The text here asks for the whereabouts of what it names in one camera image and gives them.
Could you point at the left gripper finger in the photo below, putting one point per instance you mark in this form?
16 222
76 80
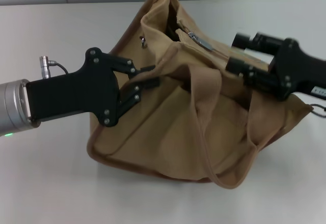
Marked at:
124 65
132 96

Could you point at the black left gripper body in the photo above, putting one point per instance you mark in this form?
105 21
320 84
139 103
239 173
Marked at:
76 94

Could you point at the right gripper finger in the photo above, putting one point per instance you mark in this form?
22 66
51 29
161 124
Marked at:
257 43
254 77

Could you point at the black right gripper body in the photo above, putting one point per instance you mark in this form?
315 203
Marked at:
300 73

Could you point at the silver zipper pull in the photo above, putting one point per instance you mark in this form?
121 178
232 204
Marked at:
203 43

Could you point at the khaki canvas food bag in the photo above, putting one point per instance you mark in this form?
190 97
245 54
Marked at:
178 132

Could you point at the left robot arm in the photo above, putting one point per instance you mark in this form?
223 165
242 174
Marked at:
12 107

